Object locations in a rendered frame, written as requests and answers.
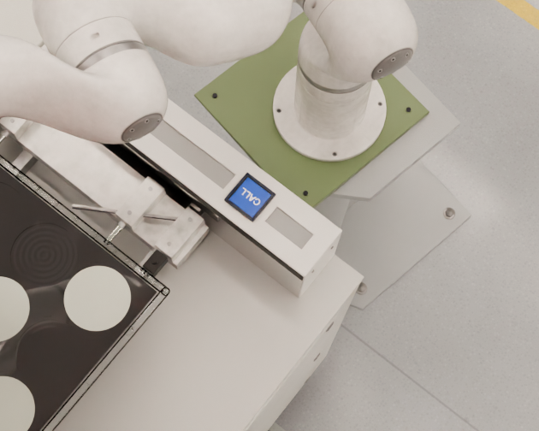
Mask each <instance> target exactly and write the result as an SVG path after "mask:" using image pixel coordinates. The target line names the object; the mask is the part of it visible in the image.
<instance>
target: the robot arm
mask: <svg viewBox="0 0 539 431"><path fill-rule="evenodd" d="M293 2H295V3H297V4H298V5H299V6H300V7H301V8H302V9H303V10H304V12H305V14H306V16H307V17H308V19H309V21H308V22H307V23H306V25H305V27H304V29H303V32H302V33H301V36H300V40H299V52H298V62H297V66H295V67H294V68H292V69H291V70H290V71H289V72H288V73H287V74H286V75H285V76H284V77H283V78H282V80H281V82H280V83H279V85H278V86H277V88H276V91H275V95H274V102H273V116H274V120H275V125H276V128H277V130H278V132H279V134H280V135H281V136H282V138H283V139H284V140H285V142H286V143H287V144H288V145H289V146H290V147H292V148H293V149H294V150H295V151H297V152H298V153H299V154H301V155H303V156H307V157H309V158H310V159H314V160H318V161H323V162H339V161H344V160H347V159H350V158H353V157H355V156H358V155H359V154H361V153H363V152H364V151H366V150H367V149H368V148H370V147H371V146H372V145H373V144H374V143H375V141H376V139H377V138H378V137H379V135H380V133H381V131H382V129H383V125H384V122H385V119H386V110H387V107H386V100H385V97H384V94H383V91H382V88H381V87H380V85H379V83H378V82H377V80H379V79H381V78H383V77H385V76H387V75H390V74H393V73H395V72H396V71H397V70H399V69H400V68H402V67H404V66H405V65H406V64H407V63H408V62H409V61H410V60H411V59H412V57H413V55H414V53H415V51H416V49H417V46H418V29H417V25H416V22H415V20H414V17H413V15H412V12H411V11H410V9H409V7H408V6H407V4H406V2H405V0H33V4H32V8H33V18H34V21H35V24H36V26H37V28H38V31H39V34H40V36H41V38H42V39H43V41H44V44H45V46H46V47H47V49H48V51H49V52H50V53H49V52H47V51H46V50H43V49H42V48H40V47H38V46H37V45H35V44H32V43H30V42H28V41H26V40H23V39H21V38H16V37H12V36H8V35H1V34H0V118H2V117H16V118H21V119H25V120H29V121H34V122H37V123H39V124H42V125H45V126H47V127H51V128H54V129H56V130H58V131H61V132H64V133H67V134H70V135H73V136H75V137H78V138H81V139H86V140H89V141H92V142H97V143H103V144H113V145H116V144H124V143H128V142H131V141H134V140H136V139H141V138H142V137H144V136H145V135H146V134H148V133H150V132H152V131H154V130H155V129H156V127H157V126H158V125H159V124H160V122H161V121H162V119H163V118H164V116H165V113H166V110H167V107H168V93H167V90H166V86H165V84H164V81H163V77H162V75H161V74H160V72H159V70H158V68H157V65H156V63H154V61H153V59H152V57H151V55H150V53H149V52H148V50H147V49H146V47H145V45H146V46H149V47H151V48H152V49H154V50H157V51H159V52H161V53H163V54H164V55H166V56H169V57H171V58H173V59H175V60H176V61H179V62H183V63H185V64H187V65H191V66H196V67H210V66H216V65H219V64H223V63H227V62H233V61H237V60H240V59H243V58H246V57H249V56H253V55H256V54H257V53H260V52H262V51H264V50H266V49H268V48H269V47H270V46H271V45H273V44H274V43H275V42H276V41H277V39H278V38H279V37H280V36H281V35H282V33H283V32H284V30H285V28H286V26H287V24H288V21H289V18H290V15H291V11H292V6H293Z"/></svg>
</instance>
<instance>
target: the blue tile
mask: <svg viewBox="0 0 539 431"><path fill-rule="evenodd" d="M270 197H271V194H269V193H268V192H266V191H265V190H264V189H263V188H262V187H261V186H259V185H258V184H257V183H255V182H254V181H253V180H251V179H250V178H248V177H247V178H246V180H245V181H244V182H243V183H242V184H241V185H240V187H239V188H238V189H237V190H236V191H235V193H234V194H233V195H232V196H231V198H230V199H229V200H230V201H231V202H232V203H233V204H235V205H236V206H238V207H239V208H240V209H242V210H243V211H244V212H246V213H247V214H248V215H249V216H250V217H252V218H253V217H254V216H255V215H256V214H257V213H258V211H259V210H260V209H261V208H262V207H263V206H264V204H265V203H266V202H267V201H268V199H269V198H270Z"/></svg>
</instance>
